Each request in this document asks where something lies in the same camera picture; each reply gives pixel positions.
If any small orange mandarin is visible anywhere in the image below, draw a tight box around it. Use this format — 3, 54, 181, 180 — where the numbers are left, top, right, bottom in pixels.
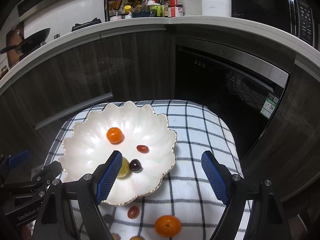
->
106, 127, 123, 144

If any large orange mandarin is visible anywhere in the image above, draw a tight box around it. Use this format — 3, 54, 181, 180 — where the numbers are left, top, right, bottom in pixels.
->
154, 215, 182, 237

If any large green grape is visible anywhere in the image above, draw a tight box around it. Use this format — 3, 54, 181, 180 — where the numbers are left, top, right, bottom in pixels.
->
117, 157, 130, 178

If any blue checked white cloth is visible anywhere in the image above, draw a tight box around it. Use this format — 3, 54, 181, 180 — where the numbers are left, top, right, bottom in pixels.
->
42, 100, 253, 240

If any small red grape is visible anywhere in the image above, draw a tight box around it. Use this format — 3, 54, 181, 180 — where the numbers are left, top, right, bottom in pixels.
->
127, 206, 140, 219

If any small dark grape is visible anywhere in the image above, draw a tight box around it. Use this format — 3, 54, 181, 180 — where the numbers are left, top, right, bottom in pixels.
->
129, 159, 142, 173

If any white scalloped bowl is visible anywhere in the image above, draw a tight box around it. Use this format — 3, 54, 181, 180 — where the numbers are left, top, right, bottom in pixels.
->
59, 101, 177, 206

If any built-in black oven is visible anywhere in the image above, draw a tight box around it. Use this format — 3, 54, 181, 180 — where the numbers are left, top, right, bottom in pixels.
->
175, 36, 290, 140

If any black wok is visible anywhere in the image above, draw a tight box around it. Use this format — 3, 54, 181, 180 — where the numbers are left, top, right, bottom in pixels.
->
1, 28, 50, 54

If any black stove grate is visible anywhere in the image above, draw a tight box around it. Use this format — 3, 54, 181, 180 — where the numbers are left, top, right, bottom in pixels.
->
72, 18, 102, 31

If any yellow lid jar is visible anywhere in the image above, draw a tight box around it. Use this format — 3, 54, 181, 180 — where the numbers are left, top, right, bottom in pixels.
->
124, 5, 132, 19

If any black spice rack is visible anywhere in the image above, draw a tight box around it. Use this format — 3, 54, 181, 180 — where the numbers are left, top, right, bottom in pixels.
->
103, 0, 150, 22

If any white rice cooker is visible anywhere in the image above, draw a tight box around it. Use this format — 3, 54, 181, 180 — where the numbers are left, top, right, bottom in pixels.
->
201, 0, 232, 17

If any black microwave oven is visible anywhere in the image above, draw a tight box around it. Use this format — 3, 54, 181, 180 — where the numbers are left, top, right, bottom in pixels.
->
231, 0, 316, 47

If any red liquid bottle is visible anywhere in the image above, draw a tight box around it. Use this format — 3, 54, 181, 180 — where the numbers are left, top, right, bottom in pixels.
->
168, 0, 184, 18

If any dark soy sauce bottle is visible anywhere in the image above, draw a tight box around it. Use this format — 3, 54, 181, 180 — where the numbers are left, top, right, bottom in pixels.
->
163, 0, 169, 17

